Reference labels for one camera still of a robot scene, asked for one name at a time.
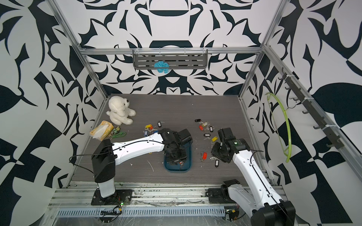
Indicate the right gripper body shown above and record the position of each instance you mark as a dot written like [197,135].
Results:
[218,151]

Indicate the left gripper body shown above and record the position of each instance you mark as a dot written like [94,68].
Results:
[178,156]

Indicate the teal storage box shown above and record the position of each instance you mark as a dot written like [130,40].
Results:
[181,167]

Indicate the green tag key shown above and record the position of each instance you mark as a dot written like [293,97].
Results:
[116,133]

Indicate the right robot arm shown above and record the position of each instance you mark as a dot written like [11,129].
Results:
[262,204]

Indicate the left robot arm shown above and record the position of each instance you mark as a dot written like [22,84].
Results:
[108,155]

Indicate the green hoop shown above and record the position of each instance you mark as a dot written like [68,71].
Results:
[287,151]

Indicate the white teddy bear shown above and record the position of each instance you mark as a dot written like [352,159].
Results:
[120,112]

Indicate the yellow tissue pack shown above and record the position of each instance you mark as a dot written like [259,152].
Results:
[102,131]

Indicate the teal scrunchie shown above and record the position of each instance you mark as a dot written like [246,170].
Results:
[162,67]

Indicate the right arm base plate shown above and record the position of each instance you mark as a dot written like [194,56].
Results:
[216,195]

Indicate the white cable duct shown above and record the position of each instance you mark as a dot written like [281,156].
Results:
[215,211]

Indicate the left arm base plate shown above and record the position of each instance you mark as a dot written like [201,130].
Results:
[118,198]

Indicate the grey slotted wall shelf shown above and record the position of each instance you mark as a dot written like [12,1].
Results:
[176,58]

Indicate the dark wall hook rail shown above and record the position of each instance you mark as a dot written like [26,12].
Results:
[313,109]

